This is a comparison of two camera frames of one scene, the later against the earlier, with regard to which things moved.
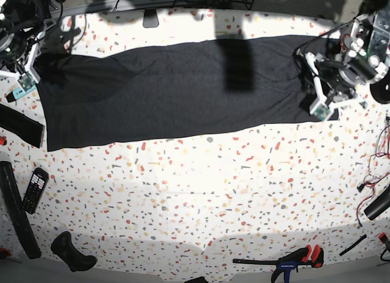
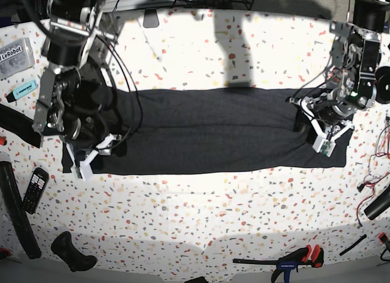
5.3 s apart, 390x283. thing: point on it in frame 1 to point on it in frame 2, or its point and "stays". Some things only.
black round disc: x=380 y=91 stays
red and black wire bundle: x=378 y=161 stays
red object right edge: x=382 y=237 stays
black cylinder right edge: x=378 y=206 stays
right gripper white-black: x=320 y=107 to x=325 y=144
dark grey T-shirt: x=108 y=97 to x=206 y=130
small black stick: x=351 y=246 stays
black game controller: x=63 y=246 stays
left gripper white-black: x=26 y=77 to x=83 y=169
